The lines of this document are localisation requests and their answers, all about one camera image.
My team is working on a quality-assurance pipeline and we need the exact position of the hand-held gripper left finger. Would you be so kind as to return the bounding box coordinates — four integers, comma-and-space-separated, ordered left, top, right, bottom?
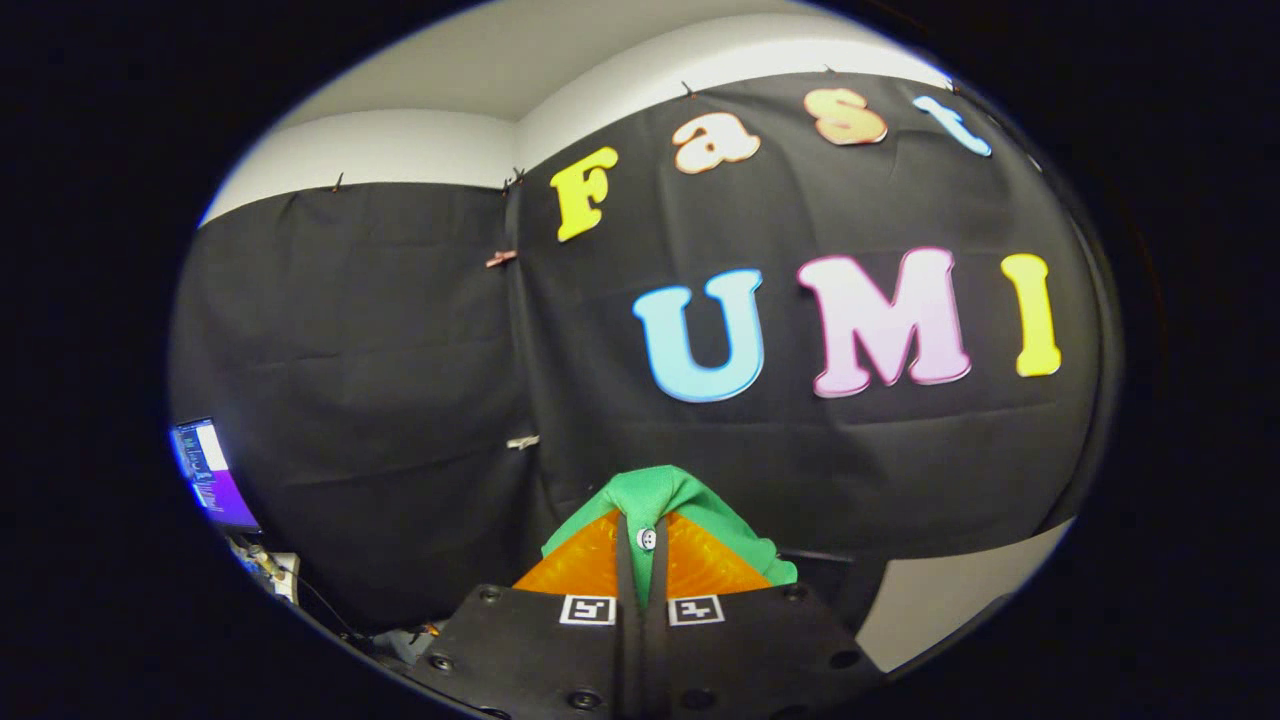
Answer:
403, 508, 643, 720

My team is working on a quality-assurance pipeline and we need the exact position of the white device with cables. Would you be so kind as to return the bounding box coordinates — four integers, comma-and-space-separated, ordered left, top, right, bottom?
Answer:
226, 533, 303, 607

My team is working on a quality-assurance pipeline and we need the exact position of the black backdrop cloth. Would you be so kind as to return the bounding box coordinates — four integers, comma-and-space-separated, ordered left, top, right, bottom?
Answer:
168, 68, 1126, 641

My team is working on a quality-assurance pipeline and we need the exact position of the green polo shirt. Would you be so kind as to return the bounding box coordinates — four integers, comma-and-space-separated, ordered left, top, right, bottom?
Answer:
541, 465, 799, 607

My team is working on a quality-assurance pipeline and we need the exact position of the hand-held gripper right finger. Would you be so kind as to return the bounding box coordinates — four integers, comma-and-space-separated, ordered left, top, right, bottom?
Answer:
642, 510, 888, 720

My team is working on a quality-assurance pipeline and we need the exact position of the computer monitor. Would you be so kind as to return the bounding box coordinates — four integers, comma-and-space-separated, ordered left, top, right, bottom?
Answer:
170, 417, 264, 534

